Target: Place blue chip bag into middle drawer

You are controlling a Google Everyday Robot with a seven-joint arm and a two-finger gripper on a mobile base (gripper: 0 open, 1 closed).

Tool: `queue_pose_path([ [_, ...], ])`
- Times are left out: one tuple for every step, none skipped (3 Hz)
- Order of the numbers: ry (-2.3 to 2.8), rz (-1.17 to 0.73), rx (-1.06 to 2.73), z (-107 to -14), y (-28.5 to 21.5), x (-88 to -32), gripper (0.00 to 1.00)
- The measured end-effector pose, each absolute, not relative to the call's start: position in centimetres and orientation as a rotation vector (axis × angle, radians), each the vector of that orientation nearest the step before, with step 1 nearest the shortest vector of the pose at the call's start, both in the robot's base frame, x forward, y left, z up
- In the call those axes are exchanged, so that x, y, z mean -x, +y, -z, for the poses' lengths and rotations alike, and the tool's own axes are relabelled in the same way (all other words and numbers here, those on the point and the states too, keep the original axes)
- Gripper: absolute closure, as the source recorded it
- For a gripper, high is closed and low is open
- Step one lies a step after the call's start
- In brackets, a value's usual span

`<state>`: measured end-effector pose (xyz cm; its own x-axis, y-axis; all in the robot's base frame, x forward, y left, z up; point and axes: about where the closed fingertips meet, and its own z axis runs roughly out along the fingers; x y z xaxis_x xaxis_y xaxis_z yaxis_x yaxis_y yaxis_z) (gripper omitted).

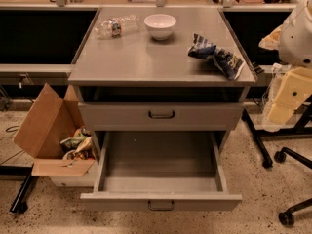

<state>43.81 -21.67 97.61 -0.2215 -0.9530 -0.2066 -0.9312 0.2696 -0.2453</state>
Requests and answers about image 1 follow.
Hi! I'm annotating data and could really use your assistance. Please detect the blue chip bag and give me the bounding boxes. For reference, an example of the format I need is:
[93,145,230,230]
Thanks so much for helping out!
[188,33,245,80]

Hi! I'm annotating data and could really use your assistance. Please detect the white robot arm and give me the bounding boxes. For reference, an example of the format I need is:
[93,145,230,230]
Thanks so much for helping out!
[259,0,312,132]

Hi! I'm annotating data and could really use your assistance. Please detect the grey drawer cabinet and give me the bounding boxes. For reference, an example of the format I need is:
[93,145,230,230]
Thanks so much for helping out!
[68,7,255,145]

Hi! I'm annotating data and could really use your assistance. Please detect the open grey middle drawer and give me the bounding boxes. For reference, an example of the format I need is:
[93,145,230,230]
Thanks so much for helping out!
[81,132,242,212]

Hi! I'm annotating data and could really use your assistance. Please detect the closed grey upper drawer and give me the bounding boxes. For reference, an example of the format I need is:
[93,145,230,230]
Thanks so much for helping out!
[78,102,243,131]

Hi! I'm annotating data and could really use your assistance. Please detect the black chair base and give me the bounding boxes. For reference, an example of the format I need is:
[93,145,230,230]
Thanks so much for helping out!
[273,146,312,226]

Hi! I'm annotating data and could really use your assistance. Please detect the white ceramic bowl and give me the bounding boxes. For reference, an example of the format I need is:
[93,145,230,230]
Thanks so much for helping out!
[144,14,176,40]

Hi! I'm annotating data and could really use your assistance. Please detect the clear plastic water bottle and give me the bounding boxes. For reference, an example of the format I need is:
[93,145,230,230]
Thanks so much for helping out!
[95,14,140,39]

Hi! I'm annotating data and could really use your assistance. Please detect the snack bags in box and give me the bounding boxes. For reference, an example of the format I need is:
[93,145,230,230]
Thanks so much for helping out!
[59,127,96,161]

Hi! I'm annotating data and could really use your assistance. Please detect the brown cardboard box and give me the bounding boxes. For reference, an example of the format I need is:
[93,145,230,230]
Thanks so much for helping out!
[13,84,98,187]

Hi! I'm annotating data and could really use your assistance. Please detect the black left stand foot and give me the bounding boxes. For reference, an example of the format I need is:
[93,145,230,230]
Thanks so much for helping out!
[0,165,33,214]

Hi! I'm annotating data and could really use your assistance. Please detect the white cables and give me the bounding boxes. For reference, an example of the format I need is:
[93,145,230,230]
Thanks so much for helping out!
[257,62,286,112]

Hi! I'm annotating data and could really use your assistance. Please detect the black table leg frame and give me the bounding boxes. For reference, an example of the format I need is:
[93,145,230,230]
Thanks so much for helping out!
[242,104,312,169]

